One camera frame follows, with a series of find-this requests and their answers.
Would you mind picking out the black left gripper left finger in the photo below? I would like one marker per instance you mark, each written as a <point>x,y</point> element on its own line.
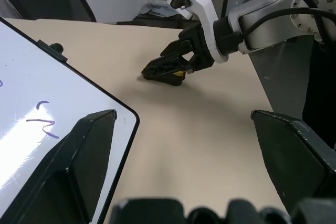
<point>78,161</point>

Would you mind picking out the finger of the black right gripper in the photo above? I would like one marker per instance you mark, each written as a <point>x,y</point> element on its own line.
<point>165,65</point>
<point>174,47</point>

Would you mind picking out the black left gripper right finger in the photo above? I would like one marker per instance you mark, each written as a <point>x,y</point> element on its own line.
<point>294,161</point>

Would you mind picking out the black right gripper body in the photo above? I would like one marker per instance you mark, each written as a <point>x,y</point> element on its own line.
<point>199,43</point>

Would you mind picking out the black and yellow eraser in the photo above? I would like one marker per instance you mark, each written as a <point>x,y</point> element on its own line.
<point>172,79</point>

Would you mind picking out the black whiteboard edge clip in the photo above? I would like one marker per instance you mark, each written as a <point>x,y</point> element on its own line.
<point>59,55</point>

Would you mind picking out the black flat bag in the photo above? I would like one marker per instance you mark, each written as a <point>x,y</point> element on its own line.
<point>157,22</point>

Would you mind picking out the grey crumpled cloth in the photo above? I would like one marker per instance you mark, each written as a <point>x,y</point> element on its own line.
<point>158,9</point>

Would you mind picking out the dark robot torso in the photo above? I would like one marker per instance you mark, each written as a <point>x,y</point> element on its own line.
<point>321,82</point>

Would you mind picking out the black round knob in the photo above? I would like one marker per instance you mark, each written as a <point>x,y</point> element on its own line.
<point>57,47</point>

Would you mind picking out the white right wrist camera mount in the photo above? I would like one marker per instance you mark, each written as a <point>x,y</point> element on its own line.
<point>207,16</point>

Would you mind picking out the white whiteboard with black frame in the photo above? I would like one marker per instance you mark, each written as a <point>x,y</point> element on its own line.
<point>39,77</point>

